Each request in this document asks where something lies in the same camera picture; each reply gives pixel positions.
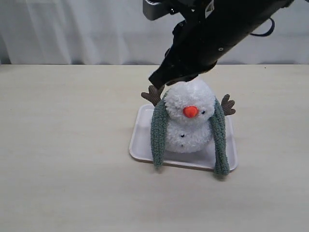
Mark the green knitted scarf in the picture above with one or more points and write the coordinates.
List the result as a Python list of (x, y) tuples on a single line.
[(187, 126)]

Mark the white fluffy snowman plush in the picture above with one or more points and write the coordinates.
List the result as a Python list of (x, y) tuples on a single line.
[(182, 90)]

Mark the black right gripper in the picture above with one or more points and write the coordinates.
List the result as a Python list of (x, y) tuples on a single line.
[(209, 30)]

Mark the white rectangular tray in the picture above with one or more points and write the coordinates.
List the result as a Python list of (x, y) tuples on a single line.
[(140, 146)]

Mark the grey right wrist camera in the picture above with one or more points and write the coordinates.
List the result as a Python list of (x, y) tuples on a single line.
[(155, 9)]

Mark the white backdrop curtain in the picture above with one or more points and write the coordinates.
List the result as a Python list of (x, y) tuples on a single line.
[(116, 32)]

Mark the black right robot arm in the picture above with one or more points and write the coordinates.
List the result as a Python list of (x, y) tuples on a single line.
[(209, 30)]

